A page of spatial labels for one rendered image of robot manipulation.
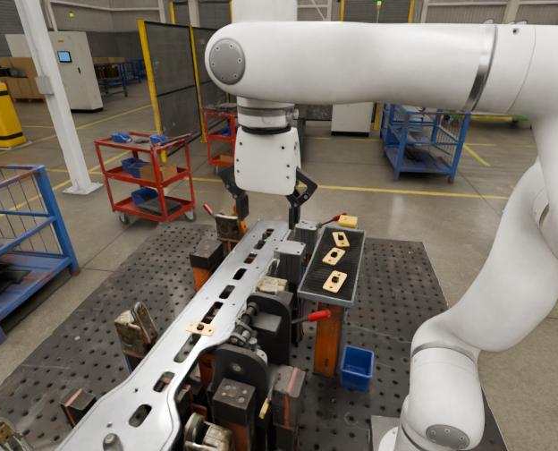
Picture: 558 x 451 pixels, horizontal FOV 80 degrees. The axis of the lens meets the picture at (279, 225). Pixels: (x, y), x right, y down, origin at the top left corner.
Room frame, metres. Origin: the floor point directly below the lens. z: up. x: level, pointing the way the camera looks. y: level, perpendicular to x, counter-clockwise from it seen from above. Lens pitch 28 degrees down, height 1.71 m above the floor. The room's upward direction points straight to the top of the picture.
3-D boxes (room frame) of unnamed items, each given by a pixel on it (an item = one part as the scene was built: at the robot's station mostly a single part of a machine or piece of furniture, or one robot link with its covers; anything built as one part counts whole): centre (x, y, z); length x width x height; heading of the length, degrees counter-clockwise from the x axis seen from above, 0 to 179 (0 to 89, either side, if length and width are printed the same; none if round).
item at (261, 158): (0.51, 0.02, 1.55); 0.10 x 0.07 x 0.11; 71
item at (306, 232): (1.20, -0.12, 0.88); 0.11 x 0.10 x 0.36; 72
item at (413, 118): (6.39, -2.39, 0.47); 1.20 x 0.80 x 0.95; 169
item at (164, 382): (0.52, 0.28, 0.84); 0.12 x 0.05 x 0.29; 72
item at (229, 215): (1.31, 0.22, 0.88); 0.15 x 0.11 x 0.36; 72
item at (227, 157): (4.94, 0.69, 0.49); 0.81 x 0.46 x 0.97; 159
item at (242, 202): (0.53, 0.07, 1.47); 0.03 x 0.03 x 0.07; 71
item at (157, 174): (3.19, 1.30, 0.49); 0.81 x 0.47 x 0.97; 65
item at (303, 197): (0.49, -0.04, 1.47); 0.03 x 0.03 x 0.07; 71
